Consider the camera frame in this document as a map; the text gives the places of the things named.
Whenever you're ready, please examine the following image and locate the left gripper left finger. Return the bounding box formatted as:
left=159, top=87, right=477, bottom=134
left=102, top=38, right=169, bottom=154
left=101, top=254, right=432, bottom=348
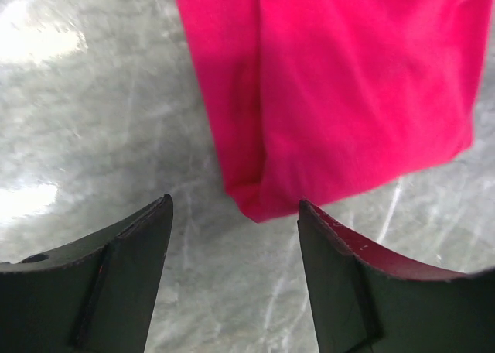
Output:
left=1, top=195, right=173, bottom=352

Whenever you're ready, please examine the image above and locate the pink t shirt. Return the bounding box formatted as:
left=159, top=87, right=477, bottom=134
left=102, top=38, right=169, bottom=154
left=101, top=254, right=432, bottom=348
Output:
left=176, top=0, right=493, bottom=222

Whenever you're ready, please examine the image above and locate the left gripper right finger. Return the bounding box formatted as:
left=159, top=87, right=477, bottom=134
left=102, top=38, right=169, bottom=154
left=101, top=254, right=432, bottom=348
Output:
left=298, top=200, right=494, bottom=352

